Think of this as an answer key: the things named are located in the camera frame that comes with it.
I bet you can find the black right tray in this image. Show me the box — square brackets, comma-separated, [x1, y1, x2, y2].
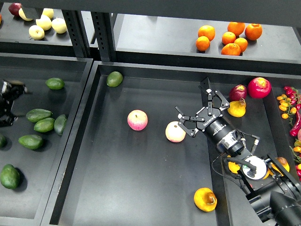
[200, 69, 301, 226]

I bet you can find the orange left front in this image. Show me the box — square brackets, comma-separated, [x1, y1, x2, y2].
[196, 36, 210, 51]

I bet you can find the yellow pear right in bin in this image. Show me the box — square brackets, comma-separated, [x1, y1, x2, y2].
[271, 157, 290, 176]

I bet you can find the pale yellow pear middle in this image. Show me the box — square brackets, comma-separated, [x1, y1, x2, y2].
[35, 15, 52, 31]

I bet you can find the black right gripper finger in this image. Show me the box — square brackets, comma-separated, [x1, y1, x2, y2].
[175, 106, 205, 137]
[199, 85, 230, 116]

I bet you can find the pale yellow pear right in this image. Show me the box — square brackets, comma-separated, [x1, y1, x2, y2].
[52, 17, 67, 34]

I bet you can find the orange centre small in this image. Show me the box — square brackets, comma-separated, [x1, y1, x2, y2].
[222, 31, 236, 45]

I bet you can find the yellow pear left in bin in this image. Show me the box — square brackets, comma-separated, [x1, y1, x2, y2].
[228, 162, 240, 174]

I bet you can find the orange small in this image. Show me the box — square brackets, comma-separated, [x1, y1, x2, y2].
[222, 31, 236, 45]
[234, 38, 248, 53]

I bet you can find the green avocado left edge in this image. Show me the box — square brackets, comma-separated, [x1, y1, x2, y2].
[0, 134, 7, 148]

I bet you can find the orange top centre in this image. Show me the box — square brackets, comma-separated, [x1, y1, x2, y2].
[227, 22, 245, 36]

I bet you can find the yellow pear near red apples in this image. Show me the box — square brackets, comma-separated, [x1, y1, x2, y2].
[227, 98, 246, 118]

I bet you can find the dark red apple on shelf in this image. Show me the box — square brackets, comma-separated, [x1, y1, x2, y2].
[8, 2, 22, 17]

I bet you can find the orange top right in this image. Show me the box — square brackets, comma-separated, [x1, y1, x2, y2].
[245, 24, 262, 40]

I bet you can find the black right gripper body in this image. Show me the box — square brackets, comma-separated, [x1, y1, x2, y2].
[196, 107, 242, 155]

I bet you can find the pale yellow pear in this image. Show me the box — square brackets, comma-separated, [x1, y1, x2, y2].
[52, 17, 67, 34]
[29, 25, 45, 40]
[35, 15, 52, 31]
[42, 8, 54, 19]

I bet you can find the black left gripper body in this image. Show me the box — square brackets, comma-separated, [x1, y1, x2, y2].
[0, 80, 28, 127]

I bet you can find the green avocado middle cluster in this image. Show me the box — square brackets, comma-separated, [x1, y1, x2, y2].
[34, 118, 55, 133]

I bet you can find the black perforated shelf post left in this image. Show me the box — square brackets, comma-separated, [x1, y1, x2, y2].
[62, 9, 91, 58]

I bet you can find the dark green avocado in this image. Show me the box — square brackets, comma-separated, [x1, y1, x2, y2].
[0, 164, 20, 189]

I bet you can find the pink red apple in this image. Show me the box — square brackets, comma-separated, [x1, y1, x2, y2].
[127, 109, 148, 131]

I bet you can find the red chili pepper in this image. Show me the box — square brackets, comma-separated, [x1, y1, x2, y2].
[289, 111, 301, 137]

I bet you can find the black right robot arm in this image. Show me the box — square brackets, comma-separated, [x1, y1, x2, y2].
[178, 82, 301, 226]

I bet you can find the black left tray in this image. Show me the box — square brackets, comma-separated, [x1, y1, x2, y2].
[0, 54, 93, 226]

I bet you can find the orange cherry tomato bunch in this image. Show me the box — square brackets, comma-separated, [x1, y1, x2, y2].
[277, 94, 297, 119]

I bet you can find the pale pink apple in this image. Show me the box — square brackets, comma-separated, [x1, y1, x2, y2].
[165, 121, 186, 143]

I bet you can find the pale yellow pear front left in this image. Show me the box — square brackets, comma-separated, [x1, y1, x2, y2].
[29, 25, 45, 40]

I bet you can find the pale yellow pear half hidden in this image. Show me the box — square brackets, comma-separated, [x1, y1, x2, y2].
[18, 8, 33, 21]

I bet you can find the orange front bottom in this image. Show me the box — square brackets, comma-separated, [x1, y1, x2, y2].
[221, 43, 241, 56]

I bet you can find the green avocado cluster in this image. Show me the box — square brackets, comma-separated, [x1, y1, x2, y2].
[34, 118, 55, 133]
[18, 134, 44, 150]
[26, 108, 52, 122]

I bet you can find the green avocado upper cluster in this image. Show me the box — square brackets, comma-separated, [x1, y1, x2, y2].
[26, 108, 52, 122]

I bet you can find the green avocado lower cluster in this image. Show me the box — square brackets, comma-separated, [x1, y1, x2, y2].
[18, 134, 44, 150]

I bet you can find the pale yellow pear back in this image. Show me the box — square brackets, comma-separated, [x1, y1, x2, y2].
[42, 8, 54, 19]

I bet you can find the orange top left of pile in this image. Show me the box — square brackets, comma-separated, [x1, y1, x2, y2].
[198, 25, 215, 41]

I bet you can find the orange right small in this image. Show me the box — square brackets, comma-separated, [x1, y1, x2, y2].
[234, 38, 248, 53]

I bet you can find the green avocado top left tray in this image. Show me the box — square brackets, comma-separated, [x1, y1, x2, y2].
[45, 77, 65, 90]

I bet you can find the bright red apple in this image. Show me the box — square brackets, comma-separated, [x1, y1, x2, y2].
[247, 77, 271, 98]

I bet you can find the yellow pear in bin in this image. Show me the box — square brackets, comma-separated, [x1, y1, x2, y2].
[228, 162, 240, 174]
[271, 157, 290, 176]

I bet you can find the black perforated shelf post right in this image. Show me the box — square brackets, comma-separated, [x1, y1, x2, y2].
[91, 12, 117, 62]

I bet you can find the dark avocado upright cluster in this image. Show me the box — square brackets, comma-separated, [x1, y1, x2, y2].
[54, 114, 67, 136]

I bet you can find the black perforated shelf post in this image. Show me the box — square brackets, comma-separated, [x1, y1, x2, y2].
[91, 12, 117, 62]
[62, 9, 91, 58]

